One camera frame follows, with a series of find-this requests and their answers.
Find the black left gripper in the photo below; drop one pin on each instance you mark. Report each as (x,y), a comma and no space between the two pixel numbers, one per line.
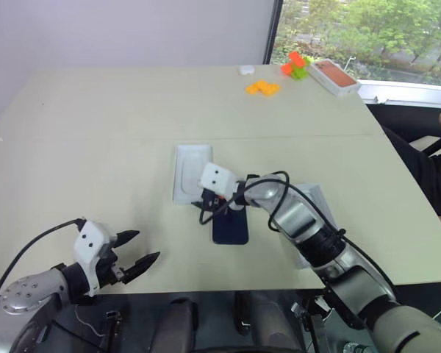
(108,274)

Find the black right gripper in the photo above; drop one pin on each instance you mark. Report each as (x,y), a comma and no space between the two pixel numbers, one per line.
(211,196)

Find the dark blue smartphone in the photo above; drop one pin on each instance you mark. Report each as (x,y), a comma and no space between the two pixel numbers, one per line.
(231,231)

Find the white phone box base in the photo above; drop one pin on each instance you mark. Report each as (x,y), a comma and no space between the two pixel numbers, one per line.
(189,165)
(314,193)

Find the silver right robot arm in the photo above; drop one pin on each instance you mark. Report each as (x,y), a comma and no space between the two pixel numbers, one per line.
(297,217)

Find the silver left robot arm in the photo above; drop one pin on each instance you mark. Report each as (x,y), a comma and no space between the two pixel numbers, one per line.
(29,294)

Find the phone box with orange print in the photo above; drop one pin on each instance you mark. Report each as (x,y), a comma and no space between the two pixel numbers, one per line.
(334,78)

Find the dark rounded grey shape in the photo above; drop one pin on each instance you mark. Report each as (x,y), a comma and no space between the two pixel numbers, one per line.
(178,327)
(272,323)

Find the white earbuds case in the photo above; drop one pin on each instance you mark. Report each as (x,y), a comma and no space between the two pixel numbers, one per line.
(246,70)

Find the orange toy brick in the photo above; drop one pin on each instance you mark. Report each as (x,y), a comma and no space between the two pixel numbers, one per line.
(287,69)
(296,59)

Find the orange and green blocks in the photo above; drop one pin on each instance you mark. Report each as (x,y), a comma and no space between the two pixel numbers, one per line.
(300,72)

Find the white window sill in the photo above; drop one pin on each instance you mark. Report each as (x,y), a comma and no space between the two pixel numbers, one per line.
(408,93)

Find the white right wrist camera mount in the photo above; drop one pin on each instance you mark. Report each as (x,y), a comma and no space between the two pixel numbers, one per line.
(215,176)

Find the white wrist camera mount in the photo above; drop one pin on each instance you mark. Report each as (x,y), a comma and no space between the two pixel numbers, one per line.
(215,176)
(90,239)

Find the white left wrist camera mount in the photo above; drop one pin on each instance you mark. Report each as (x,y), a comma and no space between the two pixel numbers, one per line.
(90,239)

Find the black metal bracket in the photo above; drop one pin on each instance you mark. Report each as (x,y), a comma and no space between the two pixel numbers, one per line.
(112,327)

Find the silver metal frame bracket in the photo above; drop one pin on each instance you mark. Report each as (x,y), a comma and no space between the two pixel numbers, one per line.
(316,323)

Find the black window frame post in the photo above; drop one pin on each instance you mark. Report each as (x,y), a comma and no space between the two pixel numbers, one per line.
(272,29)

